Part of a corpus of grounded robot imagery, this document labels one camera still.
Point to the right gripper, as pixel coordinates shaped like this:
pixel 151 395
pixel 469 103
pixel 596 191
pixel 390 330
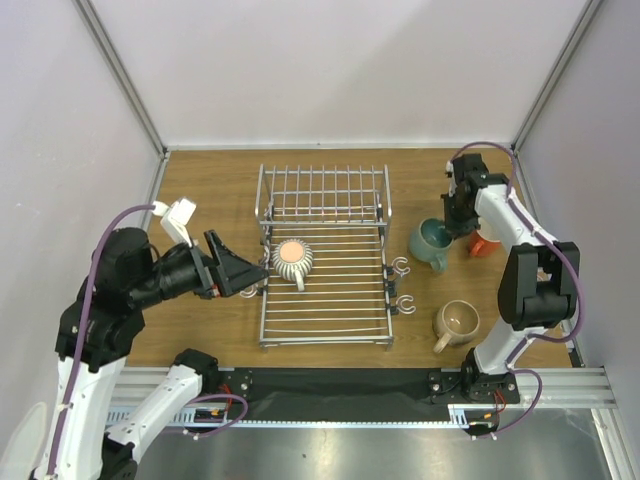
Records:
pixel 460 220

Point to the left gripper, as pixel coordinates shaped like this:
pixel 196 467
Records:
pixel 227 273

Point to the teal ceramic mug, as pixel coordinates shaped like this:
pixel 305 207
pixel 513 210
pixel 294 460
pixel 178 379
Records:
pixel 430 243

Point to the white ribbed mug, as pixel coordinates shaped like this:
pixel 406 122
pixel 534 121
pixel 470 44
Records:
pixel 293 260

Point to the beige ceramic mug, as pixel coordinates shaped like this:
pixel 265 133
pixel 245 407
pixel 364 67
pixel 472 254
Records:
pixel 456 323

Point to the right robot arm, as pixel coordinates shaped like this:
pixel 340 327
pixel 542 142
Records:
pixel 539 297

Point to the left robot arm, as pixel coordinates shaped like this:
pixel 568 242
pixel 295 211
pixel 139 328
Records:
pixel 96 335

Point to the orange mug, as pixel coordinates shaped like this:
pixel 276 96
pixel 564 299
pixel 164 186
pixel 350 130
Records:
pixel 483 242

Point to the black base mat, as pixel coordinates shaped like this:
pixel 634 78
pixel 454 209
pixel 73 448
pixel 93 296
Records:
pixel 366 390

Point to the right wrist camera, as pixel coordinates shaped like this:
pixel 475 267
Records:
pixel 452 171

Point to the metal wire dish rack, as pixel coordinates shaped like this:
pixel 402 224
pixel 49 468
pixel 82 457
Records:
pixel 344 214

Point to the white cable duct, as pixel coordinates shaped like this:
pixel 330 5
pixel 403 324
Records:
pixel 202 419

